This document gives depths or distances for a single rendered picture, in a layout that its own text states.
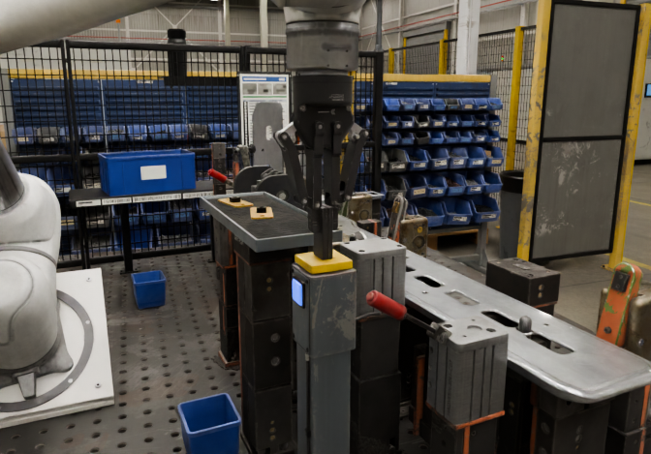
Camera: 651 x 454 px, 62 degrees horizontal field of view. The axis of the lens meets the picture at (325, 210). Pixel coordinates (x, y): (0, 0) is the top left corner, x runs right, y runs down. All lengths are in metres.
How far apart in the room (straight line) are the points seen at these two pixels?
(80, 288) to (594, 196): 3.85
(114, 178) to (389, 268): 1.23
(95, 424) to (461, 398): 0.80
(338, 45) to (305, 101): 0.07
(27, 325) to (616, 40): 4.13
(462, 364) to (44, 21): 0.63
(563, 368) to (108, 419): 0.90
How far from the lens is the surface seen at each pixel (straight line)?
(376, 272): 0.93
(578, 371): 0.84
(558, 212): 4.36
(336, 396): 0.79
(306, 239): 0.80
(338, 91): 0.67
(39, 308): 1.17
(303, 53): 0.66
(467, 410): 0.78
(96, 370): 1.36
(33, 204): 1.24
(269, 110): 1.97
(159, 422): 1.26
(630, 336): 0.98
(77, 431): 1.29
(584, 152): 4.43
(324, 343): 0.73
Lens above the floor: 1.37
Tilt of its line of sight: 12 degrees down
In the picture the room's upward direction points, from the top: straight up
